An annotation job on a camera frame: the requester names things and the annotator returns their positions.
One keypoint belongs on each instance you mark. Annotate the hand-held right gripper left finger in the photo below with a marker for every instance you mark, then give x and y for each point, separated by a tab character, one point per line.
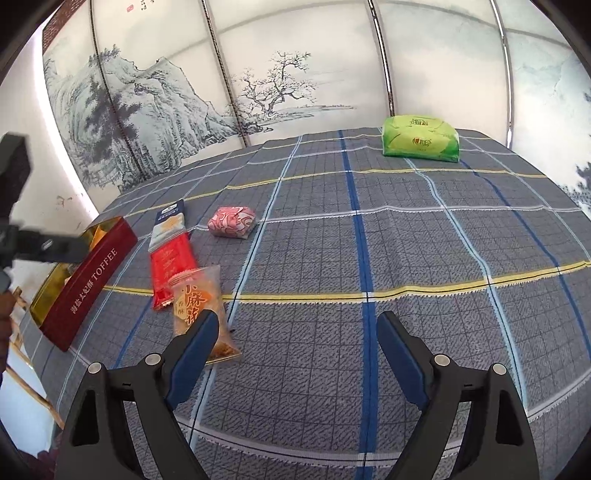
194	355

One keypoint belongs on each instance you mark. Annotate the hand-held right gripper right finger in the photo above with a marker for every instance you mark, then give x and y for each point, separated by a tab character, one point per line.
401	355

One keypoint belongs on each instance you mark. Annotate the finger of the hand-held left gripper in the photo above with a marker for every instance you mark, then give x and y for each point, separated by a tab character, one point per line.
55	247

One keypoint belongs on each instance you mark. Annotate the red metal tin box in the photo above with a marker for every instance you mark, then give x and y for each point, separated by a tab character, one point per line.
87	286

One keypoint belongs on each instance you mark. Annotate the clear fried dough twist packet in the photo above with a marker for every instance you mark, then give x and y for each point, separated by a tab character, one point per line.
198	295

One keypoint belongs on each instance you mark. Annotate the red snack packet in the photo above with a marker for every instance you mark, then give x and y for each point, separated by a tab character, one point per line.
166	272

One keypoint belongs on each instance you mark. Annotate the navy white cracker packet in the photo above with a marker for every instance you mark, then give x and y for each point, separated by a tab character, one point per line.
168	226

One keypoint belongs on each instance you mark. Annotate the pink patterned snack packet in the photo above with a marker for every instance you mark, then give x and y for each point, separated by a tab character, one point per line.
231	221

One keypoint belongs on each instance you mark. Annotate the person's left hand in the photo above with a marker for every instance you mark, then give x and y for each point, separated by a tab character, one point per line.
4	323

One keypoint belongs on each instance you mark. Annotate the wooden stool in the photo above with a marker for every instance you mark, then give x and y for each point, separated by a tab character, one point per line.
39	392

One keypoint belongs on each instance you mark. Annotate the grey plaid tablecloth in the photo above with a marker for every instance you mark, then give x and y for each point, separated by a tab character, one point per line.
323	230

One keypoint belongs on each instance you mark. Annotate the green tissue pack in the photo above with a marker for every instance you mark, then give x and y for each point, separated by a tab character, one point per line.
418	138

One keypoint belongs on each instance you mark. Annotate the landscape painted folding screen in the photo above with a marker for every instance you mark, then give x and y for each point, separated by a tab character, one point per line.
300	37

